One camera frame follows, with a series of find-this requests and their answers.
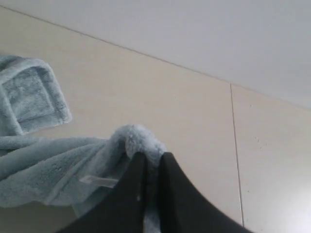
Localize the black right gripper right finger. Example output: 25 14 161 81
158 152 250 233

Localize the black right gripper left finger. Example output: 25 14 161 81
59 152 147 233

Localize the light blue terry towel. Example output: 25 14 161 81
0 55 166 233

